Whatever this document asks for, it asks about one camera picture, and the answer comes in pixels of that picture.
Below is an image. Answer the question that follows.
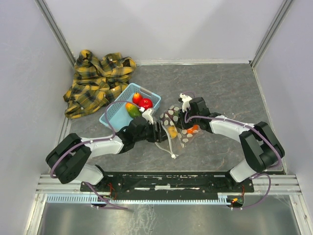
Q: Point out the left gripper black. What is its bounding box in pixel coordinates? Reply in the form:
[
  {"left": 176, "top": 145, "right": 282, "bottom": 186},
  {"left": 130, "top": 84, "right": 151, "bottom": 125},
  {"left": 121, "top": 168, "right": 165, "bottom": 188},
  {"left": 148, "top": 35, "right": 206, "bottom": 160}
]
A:
[{"left": 134, "top": 120, "right": 171, "bottom": 142}]

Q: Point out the dark purple fake fruit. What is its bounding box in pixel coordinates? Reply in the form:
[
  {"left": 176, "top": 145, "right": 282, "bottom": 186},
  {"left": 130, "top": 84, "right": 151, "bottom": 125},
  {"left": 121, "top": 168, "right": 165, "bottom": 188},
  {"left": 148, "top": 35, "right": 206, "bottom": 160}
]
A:
[{"left": 161, "top": 110, "right": 179, "bottom": 126}]

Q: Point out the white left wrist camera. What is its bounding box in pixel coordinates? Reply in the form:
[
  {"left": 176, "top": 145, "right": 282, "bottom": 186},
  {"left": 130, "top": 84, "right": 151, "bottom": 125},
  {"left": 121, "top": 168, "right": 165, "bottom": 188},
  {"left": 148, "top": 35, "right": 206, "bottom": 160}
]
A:
[{"left": 139, "top": 107, "right": 155, "bottom": 124}]

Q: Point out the clear polka dot zip bag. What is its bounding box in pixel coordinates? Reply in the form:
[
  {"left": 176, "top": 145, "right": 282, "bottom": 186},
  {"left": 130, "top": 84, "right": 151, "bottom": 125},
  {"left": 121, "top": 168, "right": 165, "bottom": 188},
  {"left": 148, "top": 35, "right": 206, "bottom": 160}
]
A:
[{"left": 155, "top": 105, "right": 203, "bottom": 159}]

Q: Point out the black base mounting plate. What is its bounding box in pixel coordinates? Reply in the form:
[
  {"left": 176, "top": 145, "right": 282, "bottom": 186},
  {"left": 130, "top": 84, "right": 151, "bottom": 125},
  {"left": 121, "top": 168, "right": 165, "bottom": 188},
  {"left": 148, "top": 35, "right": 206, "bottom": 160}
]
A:
[{"left": 94, "top": 171, "right": 254, "bottom": 201}]

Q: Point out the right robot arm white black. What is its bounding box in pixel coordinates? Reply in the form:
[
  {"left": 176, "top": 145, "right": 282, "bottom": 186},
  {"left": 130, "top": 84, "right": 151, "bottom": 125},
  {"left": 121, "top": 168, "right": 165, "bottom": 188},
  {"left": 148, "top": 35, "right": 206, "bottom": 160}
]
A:
[{"left": 176, "top": 94, "right": 285, "bottom": 191}]

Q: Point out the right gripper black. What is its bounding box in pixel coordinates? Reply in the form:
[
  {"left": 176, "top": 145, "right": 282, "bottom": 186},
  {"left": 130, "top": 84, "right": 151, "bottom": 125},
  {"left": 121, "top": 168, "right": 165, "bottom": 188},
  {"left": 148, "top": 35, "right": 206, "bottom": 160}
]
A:
[{"left": 175, "top": 107, "right": 199, "bottom": 130}]

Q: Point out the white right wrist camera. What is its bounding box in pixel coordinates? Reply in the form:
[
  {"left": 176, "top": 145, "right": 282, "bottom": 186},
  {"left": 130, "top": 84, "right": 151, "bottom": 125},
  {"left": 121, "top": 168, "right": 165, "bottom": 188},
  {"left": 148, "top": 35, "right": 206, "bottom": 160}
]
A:
[{"left": 179, "top": 93, "right": 192, "bottom": 113}]

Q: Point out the yellow orange fake fruit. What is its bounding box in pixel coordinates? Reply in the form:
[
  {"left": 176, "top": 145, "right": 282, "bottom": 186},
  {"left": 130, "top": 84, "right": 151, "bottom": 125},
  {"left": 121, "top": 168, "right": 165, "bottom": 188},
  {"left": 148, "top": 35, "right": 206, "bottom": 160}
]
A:
[{"left": 167, "top": 126, "right": 178, "bottom": 139}]

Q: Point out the yellow plaid shirt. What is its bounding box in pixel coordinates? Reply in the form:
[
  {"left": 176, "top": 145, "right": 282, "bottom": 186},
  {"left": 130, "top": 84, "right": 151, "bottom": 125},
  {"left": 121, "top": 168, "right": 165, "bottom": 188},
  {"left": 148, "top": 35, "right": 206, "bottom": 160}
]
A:
[{"left": 63, "top": 49, "right": 136, "bottom": 119}]

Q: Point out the light blue cable duct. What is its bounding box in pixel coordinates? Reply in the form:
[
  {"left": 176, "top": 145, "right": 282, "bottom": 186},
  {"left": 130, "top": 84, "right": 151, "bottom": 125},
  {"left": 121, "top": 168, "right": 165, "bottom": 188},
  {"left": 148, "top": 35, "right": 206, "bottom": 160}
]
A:
[{"left": 46, "top": 191, "right": 233, "bottom": 204}]

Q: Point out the green orange fake mango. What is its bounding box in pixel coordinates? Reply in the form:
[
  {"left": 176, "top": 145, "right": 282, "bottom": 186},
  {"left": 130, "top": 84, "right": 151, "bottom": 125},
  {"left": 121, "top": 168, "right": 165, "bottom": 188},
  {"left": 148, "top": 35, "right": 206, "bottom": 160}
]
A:
[{"left": 125, "top": 103, "right": 141, "bottom": 119}]

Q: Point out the orange fake orange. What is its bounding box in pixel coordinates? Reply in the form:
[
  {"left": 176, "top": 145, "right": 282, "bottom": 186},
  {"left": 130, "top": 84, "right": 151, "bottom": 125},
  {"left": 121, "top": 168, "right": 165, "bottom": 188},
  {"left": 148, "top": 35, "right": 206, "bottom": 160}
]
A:
[{"left": 187, "top": 125, "right": 200, "bottom": 134}]

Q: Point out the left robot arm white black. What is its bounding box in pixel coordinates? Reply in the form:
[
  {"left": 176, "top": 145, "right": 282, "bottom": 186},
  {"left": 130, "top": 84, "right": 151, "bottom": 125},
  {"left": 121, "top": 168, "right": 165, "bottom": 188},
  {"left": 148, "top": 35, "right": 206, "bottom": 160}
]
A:
[{"left": 45, "top": 117, "right": 168, "bottom": 191}]

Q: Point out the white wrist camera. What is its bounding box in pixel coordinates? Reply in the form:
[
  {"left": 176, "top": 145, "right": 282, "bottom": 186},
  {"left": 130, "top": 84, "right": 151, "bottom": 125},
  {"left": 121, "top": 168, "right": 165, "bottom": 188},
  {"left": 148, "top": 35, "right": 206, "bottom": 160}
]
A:
[
  {"left": 179, "top": 93, "right": 192, "bottom": 113},
  {"left": 139, "top": 107, "right": 155, "bottom": 124}
]

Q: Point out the red fake apple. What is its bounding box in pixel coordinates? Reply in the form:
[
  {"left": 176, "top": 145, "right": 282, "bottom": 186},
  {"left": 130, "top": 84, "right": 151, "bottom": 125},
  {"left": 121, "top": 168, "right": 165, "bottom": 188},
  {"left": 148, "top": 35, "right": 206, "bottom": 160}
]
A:
[{"left": 138, "top": 98, "right": 153, "bottom": 110}]

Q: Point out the aluminium frame rail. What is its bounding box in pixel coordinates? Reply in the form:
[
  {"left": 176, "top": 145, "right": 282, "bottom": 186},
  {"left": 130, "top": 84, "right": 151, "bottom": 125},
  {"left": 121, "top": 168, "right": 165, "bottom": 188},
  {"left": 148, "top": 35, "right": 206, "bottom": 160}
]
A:
[{"left": 35, "top": 0, "right": 76, "bottom": 67}]

